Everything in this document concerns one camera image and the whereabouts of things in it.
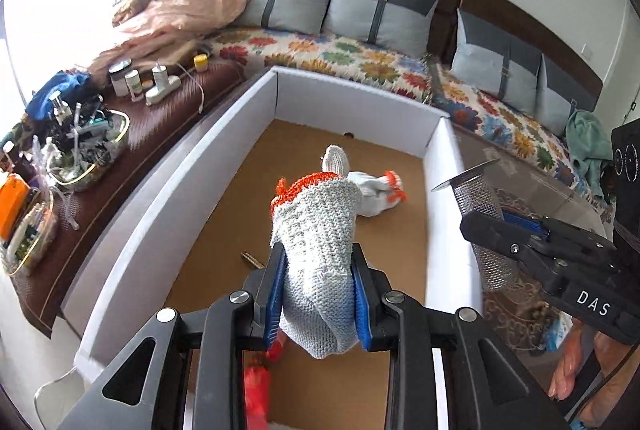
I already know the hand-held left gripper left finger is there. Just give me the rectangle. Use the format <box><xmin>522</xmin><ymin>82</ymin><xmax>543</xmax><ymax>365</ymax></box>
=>
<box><xmin>57</xmin><ymin>243</ymin><xmax>289</xmax><ymax>430</ymax></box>

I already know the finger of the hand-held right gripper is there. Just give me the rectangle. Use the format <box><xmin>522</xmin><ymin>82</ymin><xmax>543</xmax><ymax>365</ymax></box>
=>
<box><xmin>459</xmin><ymin>209</ymin><xmax>568</xmax><ymax>283</ymax></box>
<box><xmin>500</xmin><ymin>209</ymin><xmax>619</xmax><ymax>261</ymax></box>

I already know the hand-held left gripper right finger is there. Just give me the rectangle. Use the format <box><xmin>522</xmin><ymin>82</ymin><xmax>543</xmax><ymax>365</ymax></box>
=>
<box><xmin>350</xmin><ymin>243</ymin><xmax>571</xmax><ymax>430</ymax></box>

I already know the metal mesh sink strainer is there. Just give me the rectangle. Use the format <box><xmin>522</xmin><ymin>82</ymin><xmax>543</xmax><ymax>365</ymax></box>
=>
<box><xmin>432</xmin><ymin>159</ymin><xmax>521</xmax><ymax>292</ymax></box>

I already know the white knit glove orange cuff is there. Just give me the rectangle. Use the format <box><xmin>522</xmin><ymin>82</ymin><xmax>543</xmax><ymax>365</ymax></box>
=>
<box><xmin>320</xmin><ymin>145</ymin><xmax>409</xmax><ymax>217</ymax></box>
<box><xmin>270</xmin><ymin>172</ymin><xmax>362</xmax><ymax>359</ymax></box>

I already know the white cardboard box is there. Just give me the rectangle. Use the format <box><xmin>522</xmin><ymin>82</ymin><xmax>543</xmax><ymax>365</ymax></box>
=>
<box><xmin>60</xmin><ymin>65</ymin><xmax>484</xmax><ymax>430</ymax></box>

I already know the person's right forearm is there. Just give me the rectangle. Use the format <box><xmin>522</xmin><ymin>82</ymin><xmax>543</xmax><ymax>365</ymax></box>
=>
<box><xmin>582</xmin><ymin>330</ymin><xmax>640</xmax><ymax>430</ymax></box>

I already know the clear tray of small items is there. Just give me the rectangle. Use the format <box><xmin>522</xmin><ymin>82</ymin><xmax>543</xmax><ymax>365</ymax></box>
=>
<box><xmin>0</xmin><ymin>187</ymin><xmax>56</xmax><ymax>279</ymax></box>

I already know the person's right hand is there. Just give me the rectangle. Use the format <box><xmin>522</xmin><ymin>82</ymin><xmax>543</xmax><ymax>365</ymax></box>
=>
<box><xmin>547</xmin><ymin>324</ymin><xmax>601</xmax><ymax>402</ymax></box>

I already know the green towel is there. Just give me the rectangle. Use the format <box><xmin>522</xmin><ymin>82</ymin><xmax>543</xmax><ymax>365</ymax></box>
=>
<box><xmin>564</xmin><ymin>109</ymin><xmax>614</xmax><ymax>202</ymax></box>

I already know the floral sofa cover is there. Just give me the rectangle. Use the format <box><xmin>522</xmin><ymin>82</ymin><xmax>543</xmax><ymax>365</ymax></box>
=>
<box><xmin>202</xmin><ymin>26</ymin><xmax>434</xmax><ymax>102</ymax></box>
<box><xmin>429</xmin><ymin>60</ymin><xmax>609</xmax><ymax>207</ymax></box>

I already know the grey two-tone sofa cushion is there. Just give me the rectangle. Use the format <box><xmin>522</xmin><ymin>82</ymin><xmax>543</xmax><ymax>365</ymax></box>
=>
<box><xmin>534</xmin><ymin>55</ymin><xmax>599</xmax><ymax>137</ymax></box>
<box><xmin>239</xmin><ymin>0</ymin><xmax>334</xmax><ymax>34</ymax></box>
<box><xmin>449</xmin><ymin>7</ymin><xmax>544</xmax><ymax>104</ymax></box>
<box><xmin>322</xmin><ymin>0</ymin><xmax>444</xmax><ymax>59</ymax></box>

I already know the brown side table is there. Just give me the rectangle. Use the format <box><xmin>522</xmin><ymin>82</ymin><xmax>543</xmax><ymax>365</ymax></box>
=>
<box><xmin>22</xmin><ymin>59</ymin><xmax>252</xmax><ymax>339</ymax></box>

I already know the clear acrylic chair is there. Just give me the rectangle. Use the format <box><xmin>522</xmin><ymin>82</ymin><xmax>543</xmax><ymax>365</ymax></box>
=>
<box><xmin>32</xmin><ymin>364</ymin><xmax>97</xmax><ymax>430</ymax></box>

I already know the white power strip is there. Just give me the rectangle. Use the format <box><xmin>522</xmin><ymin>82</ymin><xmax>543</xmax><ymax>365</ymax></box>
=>
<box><xmin>144</xmin><ymin>75</ymin><xmax>182</xmax><ymax>107</ymax></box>

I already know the glass tray of clutter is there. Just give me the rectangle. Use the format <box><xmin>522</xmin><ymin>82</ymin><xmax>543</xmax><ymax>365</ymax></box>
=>
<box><xmin>45</xmin><ymin>108</ymin><xmax>132</xmax><ymax>192</ymax></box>

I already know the white jar black lid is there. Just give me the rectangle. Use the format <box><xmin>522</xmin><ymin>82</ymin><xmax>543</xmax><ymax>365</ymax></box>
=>
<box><xmin>108</xmin><ymin>60</ymin><xmax>134</xmax><ymax>98</ymax></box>

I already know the orange plastic case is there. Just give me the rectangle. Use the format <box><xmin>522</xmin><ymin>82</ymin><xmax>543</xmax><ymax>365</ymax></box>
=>
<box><xmin>0</xmin><ymin>173</ymin><xmax>32</xmax><ymax>232</ymax></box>

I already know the blue cloth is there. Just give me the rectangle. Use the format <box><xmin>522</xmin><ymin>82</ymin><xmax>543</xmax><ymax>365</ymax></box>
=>
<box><xmin>24</xmin><ymin>70</ymin><xmax>94</xmax><ymax>122</ymax></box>

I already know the peach blanket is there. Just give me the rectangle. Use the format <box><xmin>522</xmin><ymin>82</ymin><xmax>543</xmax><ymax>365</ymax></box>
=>
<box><xmin>89</xmin><ymin>0</ymin><xmax>254</xmax><ymax>72</ymax></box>

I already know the white cable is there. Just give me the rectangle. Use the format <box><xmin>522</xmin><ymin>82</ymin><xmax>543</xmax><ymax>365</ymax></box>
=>
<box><xmin>174</xmin><ymin>59</ymin><xmax>207</xmax><ymax>114</ymax></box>

